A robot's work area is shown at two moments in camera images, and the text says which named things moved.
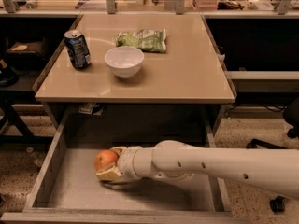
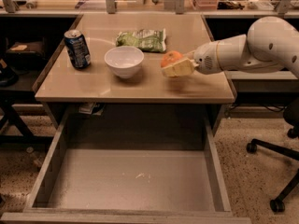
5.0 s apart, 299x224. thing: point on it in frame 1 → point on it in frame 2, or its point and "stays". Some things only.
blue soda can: x=78 y=49 stays
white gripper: x=127 y=162 → x=206 y=60
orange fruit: x=105 y=159 → x=170 y=58
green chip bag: x=149 y=40 stays
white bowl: x=124 y=61 stays
